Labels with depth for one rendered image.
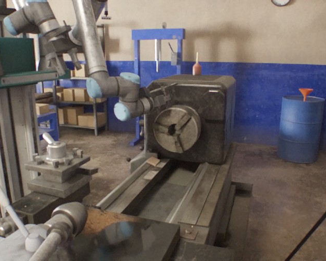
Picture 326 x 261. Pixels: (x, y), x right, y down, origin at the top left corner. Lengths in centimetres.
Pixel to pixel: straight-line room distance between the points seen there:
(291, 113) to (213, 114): 278
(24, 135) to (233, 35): 371
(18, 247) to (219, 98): 132
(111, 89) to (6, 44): 90
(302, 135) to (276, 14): 188
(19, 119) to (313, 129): 364
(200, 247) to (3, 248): 64
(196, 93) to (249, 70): 330
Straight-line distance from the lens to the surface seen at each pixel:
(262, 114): 509
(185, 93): 177
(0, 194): 61
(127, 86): 132
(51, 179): 112
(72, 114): 584
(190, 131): 159
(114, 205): 140
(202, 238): 110
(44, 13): 143
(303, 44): 502
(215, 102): 169
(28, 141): 222
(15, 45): 205
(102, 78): 130
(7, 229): 100
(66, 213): 79
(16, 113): 216
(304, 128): 441
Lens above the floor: 151
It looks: 15 degrees down
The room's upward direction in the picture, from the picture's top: straight up
